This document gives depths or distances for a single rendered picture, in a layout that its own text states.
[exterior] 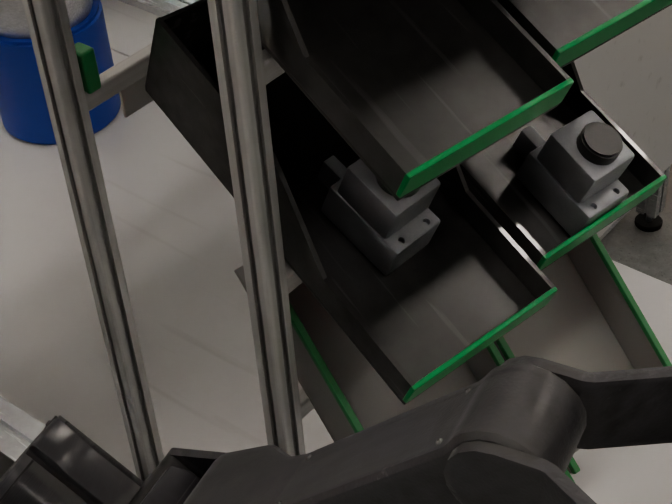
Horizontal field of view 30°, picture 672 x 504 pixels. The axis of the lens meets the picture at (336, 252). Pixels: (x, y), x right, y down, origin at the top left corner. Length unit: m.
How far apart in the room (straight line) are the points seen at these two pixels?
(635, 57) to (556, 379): 1.94
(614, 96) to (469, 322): 1.54
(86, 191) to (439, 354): 0.27
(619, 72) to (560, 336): 1.33
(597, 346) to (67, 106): 0.47
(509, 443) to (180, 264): 1.02
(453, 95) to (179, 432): 0.60
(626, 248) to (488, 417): 2.35
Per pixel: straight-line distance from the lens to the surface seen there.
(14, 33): 1.58
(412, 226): 0.81
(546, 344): 1.02
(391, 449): 0.47
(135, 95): 0.92
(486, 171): 0.91
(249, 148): 0.72
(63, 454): 0.61
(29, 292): 1.42
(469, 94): 0.73
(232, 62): 0.70
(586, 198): 0.88
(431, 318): 0.82
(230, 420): 1.24
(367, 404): 0.91
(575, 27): 0.81
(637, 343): 1.05
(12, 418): 1.15
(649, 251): 2.77
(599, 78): 2.25
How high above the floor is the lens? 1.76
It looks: 40 degrees down
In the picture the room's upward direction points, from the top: 4 degrees counter-clockwise
